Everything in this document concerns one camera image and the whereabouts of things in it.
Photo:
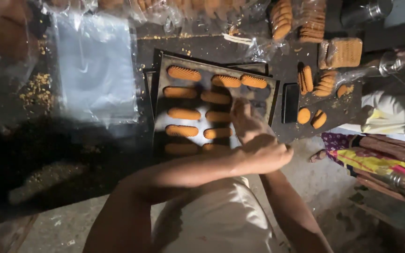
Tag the pair of round biscuits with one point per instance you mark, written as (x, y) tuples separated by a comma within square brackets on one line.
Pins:
[(319, 119)]

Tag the clear bag with round biscuits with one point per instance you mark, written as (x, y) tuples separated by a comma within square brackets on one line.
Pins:
[(325, 84)]

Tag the single round biscuit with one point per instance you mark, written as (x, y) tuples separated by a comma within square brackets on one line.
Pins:
[(303, 115)]

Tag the person's left fingers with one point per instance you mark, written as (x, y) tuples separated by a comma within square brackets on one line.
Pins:
[(286, 154)]

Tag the dark metal baking tray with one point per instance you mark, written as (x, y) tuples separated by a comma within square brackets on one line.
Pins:
[(206, 88)]

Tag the person's white garment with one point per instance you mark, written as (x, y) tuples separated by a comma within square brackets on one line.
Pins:
[(216, 218)]

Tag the heap of bagged biscuits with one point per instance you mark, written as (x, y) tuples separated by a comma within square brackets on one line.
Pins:
[(188, 8)]

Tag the bundle of wooden sticks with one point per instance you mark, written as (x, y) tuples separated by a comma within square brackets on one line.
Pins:
[(396, 151)]

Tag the person's right fingers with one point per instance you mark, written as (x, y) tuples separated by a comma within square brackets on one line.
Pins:
[(242, 107)]

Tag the short round biscuit stack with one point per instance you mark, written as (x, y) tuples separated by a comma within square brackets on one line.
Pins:
[(305, 79)]

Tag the large crumpled plastic bag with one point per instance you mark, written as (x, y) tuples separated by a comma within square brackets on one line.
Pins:
[(5, 38)]

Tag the rows of oblong ridged biscuits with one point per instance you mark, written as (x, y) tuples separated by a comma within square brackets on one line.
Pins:
[(185, 113)]

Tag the stack of clear plastic bags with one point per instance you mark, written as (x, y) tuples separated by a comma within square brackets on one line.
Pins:
[(95, 66)]

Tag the person's right hand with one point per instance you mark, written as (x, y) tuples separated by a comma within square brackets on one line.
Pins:
[(250, 123)]

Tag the black phone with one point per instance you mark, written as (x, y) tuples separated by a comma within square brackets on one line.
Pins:
[(290, 103)]

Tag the stack of dark baking trays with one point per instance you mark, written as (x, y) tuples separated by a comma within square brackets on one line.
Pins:
[(149, 84)]

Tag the small glass jar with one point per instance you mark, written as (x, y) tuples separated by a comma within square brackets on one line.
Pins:
[(389, 64)]

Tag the packet of square biscuits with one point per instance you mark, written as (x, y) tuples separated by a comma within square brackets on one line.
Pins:
[(343, 52)]

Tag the bagged round biscuit stack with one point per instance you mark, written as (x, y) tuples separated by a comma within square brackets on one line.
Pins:
[(281, 19)]

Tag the person's left hand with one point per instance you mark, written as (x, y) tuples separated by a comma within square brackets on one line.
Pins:
[(264, 156)]

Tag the bagged flat biscuit stack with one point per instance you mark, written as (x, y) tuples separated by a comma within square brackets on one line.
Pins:
[(312, 24)]

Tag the steel container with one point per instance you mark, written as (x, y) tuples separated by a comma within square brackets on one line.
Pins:
[(364, 12)]

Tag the heap of biscuit crumbs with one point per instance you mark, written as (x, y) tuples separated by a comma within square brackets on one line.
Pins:
[(37, 91)]

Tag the broken round biscuit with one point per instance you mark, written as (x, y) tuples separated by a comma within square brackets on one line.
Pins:
[(344, 90)]

